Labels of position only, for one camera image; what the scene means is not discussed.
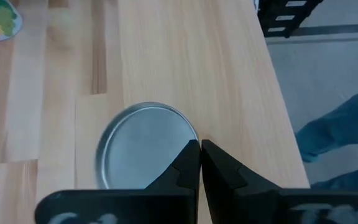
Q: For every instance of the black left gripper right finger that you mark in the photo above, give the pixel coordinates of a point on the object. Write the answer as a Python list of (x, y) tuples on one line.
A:
[(222, 174)]

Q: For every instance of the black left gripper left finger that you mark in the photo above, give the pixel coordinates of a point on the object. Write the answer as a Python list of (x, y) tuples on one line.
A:
[(179, 174)]

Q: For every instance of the round silver metal plate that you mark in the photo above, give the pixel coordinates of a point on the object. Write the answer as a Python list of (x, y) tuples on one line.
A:
[(141, 149)]

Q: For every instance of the person's leg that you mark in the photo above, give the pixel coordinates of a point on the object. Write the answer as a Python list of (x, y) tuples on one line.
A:
[(346, 124), (353, 180)]

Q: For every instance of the black slotted metal frame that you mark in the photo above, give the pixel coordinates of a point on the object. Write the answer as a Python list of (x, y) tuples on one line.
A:
[(278, 15)]

